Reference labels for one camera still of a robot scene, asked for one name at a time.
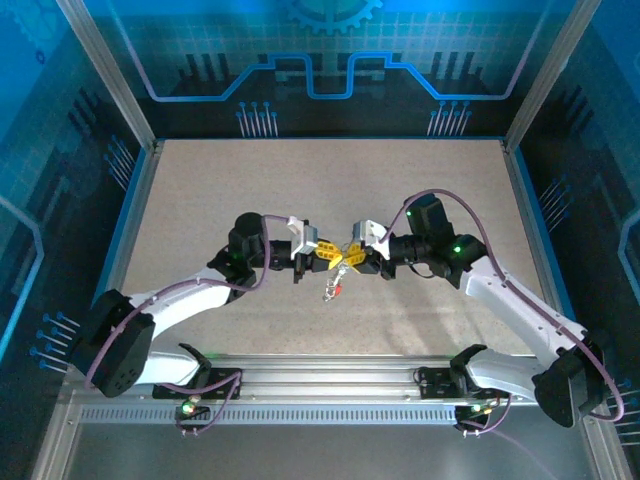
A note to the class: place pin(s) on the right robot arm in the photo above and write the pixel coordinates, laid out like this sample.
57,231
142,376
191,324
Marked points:
520,305

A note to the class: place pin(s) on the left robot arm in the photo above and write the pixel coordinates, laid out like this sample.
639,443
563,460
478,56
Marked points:
190,295

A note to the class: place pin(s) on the grey metal base sheet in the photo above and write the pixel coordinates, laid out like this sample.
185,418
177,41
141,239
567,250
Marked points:
325,455

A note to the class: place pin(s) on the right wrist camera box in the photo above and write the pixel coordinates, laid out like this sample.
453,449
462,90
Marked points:
369,235

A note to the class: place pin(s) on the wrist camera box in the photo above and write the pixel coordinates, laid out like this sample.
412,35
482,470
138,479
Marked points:
369,235
305,235

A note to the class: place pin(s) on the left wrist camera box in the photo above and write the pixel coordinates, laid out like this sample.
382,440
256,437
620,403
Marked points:
305,235

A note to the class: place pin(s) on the aluminium table side rail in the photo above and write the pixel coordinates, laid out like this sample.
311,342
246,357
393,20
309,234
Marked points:
136,220
536,220

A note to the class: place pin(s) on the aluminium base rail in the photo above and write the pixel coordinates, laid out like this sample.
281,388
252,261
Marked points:
325,375

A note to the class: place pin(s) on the aluminium frame post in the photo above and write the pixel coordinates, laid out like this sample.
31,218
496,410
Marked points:
108,70
552,70

